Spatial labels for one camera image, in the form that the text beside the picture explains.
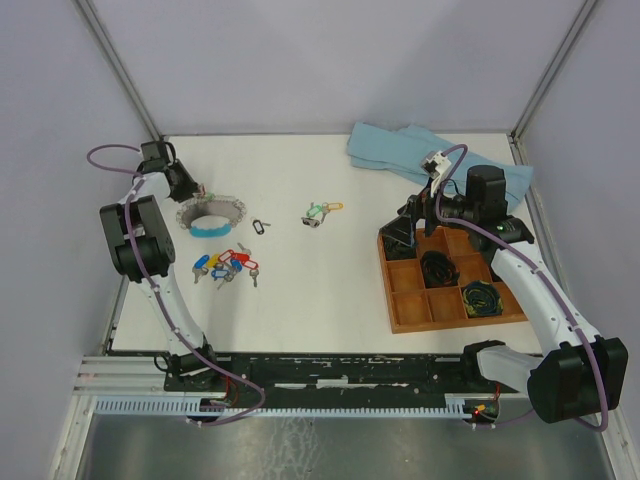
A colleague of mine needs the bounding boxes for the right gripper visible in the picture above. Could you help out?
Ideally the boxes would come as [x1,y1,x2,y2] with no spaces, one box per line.
[379,177,478,246]

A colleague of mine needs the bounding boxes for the coloured tag key bunch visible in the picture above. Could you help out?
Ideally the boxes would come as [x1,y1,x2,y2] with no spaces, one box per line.
[192,243,260,289]

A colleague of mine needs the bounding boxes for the black tag key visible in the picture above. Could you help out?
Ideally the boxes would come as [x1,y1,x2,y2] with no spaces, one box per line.
[251,218,271,235]

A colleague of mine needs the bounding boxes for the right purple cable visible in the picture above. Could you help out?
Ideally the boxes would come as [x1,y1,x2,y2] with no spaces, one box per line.
[433,144,611,432]

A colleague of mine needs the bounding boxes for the rolled blue-yellow tie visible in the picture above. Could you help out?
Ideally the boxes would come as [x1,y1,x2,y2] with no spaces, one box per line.
[461,280,504,318]

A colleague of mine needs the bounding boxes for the rolled dark tie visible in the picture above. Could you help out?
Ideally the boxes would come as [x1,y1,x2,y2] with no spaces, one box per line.
[383,238,416,261]

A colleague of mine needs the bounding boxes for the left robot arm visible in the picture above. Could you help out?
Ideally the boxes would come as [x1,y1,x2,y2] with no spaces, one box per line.
[99,140,221,392]

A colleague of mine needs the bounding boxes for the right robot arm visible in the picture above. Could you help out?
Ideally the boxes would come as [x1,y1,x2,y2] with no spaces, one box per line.
[380,162,629,432]

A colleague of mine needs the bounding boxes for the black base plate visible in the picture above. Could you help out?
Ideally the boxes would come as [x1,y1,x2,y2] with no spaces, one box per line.
[153,352,513,408]

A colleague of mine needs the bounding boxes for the rolled orange-dotted tie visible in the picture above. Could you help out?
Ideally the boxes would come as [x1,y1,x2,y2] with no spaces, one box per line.
[420,250,460,288]

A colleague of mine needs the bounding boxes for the large keyring holder blue handle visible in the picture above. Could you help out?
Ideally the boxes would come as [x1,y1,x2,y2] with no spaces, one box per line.
[176,195,247,239]

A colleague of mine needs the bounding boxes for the light blue cloth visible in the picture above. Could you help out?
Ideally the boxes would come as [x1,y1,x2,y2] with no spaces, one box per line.
[347,122,533,212]

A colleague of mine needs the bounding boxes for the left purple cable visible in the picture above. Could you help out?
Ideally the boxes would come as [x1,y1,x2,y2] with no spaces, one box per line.
[87,144,266,428]

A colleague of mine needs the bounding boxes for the green yellow tag key bunch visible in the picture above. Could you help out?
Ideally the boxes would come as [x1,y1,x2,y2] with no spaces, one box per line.
[301,202,344,228]

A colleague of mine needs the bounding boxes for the grey cable duct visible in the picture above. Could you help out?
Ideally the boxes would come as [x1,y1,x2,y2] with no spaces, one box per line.
[94,394,471,420]

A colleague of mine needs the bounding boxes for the wooden compartment tray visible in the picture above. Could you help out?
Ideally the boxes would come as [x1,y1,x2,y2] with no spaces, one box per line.
[377,227,526,334]

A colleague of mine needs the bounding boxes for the purple cable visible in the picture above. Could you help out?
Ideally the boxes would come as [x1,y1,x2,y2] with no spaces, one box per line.
[433,144,611,432]
[87,144,266,428]

